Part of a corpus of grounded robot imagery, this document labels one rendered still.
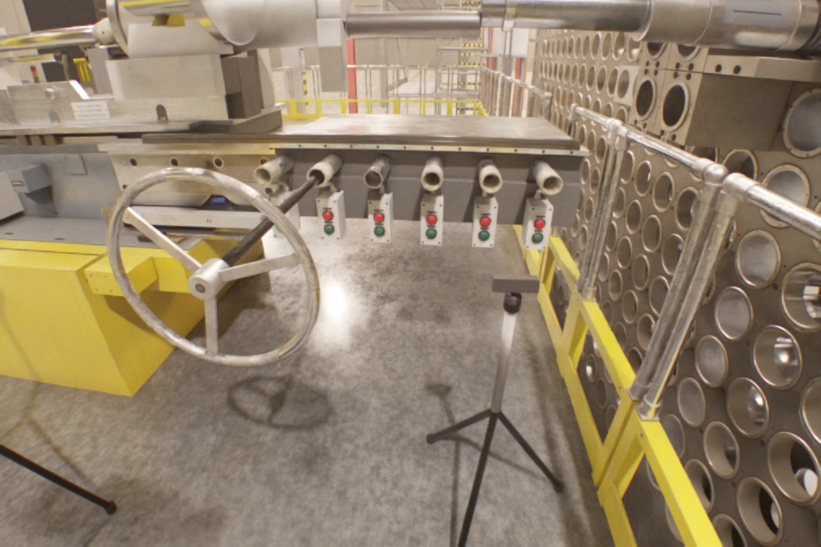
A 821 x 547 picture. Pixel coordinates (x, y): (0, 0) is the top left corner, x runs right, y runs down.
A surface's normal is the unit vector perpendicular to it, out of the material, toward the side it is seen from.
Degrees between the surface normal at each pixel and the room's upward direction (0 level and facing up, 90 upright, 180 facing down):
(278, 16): 104
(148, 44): 68
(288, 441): 0
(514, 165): 90
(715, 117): 90
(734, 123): 90
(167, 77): 90
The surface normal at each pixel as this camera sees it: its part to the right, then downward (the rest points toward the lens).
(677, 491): 0.00, -0.90
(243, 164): -0.10, 0.43
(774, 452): -0.09, 0.06
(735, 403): -0.08, -0.20
